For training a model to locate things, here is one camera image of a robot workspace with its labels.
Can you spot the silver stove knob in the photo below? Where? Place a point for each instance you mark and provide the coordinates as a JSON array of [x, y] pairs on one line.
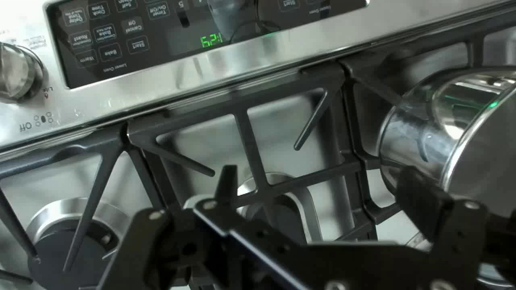
[[21, 74]]

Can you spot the stainless steel gas stove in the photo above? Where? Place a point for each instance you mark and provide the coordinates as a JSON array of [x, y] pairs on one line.
[[216, 43]]

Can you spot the round gas burner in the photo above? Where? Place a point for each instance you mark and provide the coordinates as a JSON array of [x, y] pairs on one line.
[[51, 231]]

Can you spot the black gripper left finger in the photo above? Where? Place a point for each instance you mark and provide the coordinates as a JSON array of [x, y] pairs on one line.
[[171, 248]]

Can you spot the stainless steel pot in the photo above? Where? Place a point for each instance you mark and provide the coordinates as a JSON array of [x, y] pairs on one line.
[[456, 130]]

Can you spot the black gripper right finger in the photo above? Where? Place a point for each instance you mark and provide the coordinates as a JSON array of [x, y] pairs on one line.
[[464, 235]]

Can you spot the black cast iron grate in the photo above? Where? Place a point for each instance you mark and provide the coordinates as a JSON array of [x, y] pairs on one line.
[[137, 143]]

